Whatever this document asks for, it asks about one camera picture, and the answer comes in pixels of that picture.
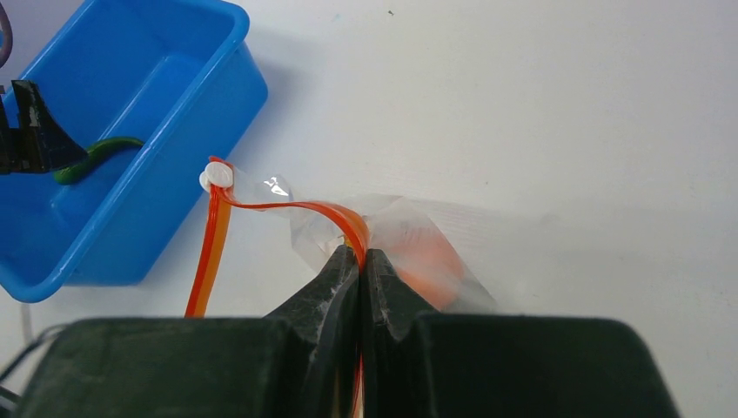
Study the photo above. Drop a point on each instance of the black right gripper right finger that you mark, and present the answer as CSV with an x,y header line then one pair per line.
x,y
420,362

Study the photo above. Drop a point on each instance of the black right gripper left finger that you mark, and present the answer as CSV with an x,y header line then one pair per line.
x,y
297,361

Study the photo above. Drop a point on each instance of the blue plastic bin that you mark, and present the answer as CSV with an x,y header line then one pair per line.
x,y
149,90

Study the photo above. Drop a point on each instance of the orange toy pumpkin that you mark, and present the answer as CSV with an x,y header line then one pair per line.
x,y
427,262

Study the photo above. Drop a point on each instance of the green toy chili pepper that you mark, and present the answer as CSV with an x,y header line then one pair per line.
x,y
97,154

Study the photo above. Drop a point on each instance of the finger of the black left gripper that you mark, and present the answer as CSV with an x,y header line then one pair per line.
x,y
38,144

